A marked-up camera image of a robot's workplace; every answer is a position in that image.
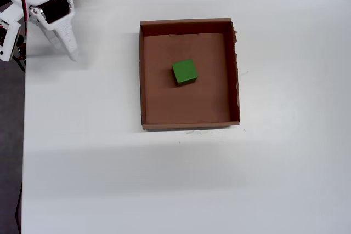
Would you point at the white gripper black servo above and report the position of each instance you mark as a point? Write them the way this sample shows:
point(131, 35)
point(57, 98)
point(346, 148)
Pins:
point(55, 9)

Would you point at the green cube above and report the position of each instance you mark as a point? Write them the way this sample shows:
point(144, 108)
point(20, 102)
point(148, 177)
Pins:
point(185, 71)

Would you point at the brown cardboard box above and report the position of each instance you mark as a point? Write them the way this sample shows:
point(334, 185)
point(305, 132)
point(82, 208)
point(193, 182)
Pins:
point(192, 102)

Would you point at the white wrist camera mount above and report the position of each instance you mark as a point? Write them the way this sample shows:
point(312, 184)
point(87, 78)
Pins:
point(9, 34)

